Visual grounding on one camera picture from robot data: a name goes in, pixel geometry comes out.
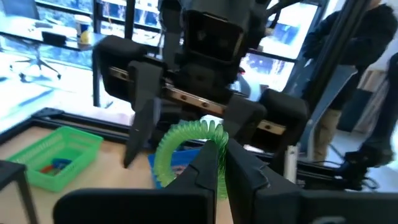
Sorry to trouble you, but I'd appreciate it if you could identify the black aluminium upright post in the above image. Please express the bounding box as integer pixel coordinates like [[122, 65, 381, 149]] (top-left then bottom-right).
[[298, 0, 373, 150]]

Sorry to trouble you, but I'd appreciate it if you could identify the blue coil wristband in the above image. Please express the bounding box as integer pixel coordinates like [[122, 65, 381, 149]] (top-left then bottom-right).
[[51, 157, 73, 169]]

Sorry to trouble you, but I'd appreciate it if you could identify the person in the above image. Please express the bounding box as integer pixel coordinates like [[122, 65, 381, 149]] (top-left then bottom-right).
[[300, 0, 398, 162], [340, 51, 398, 175]]

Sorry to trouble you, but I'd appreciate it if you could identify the green coil wristband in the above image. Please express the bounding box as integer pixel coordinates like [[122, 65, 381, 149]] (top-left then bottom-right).
[[153, 119, 230, 200]]

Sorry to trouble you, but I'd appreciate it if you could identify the white blue yellow canister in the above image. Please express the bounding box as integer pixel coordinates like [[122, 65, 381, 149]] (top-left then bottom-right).
[[73, 14, 93, 44]]

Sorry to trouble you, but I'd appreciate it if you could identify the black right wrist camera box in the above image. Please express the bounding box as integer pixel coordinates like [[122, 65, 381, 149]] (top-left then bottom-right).
[[182, 9, 246, 65]]

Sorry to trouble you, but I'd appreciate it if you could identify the small black box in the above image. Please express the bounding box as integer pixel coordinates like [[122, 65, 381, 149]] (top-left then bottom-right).
[[41, 30, 68, 47]]

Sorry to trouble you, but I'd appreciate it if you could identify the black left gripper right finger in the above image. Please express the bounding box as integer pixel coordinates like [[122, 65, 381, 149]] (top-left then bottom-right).
[[225, 138, 304, 224]]

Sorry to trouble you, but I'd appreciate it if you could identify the long office desk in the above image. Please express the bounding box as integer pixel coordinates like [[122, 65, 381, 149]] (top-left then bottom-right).
[[0, 18, 103, 52]]

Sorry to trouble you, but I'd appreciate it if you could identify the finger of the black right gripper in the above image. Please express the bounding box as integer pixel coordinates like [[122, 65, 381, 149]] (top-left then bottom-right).
[[223, 95, 267, 147], [123, 60, 163, 169]]

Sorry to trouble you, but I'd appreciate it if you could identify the blue plastic basket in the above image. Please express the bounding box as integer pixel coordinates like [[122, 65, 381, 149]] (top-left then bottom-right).
[[147, 148, 203, 190]]

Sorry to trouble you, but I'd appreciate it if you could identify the grey office chair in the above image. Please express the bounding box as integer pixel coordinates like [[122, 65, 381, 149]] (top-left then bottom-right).
[[0, 0, 63, 80]]

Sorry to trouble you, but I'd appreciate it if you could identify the green plastic basket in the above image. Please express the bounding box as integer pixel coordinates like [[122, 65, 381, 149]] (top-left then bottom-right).
[[5, 125, 104, 193]]

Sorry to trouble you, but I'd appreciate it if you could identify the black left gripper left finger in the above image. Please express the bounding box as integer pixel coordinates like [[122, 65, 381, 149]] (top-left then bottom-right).
[[164, 139, 220, 224]]

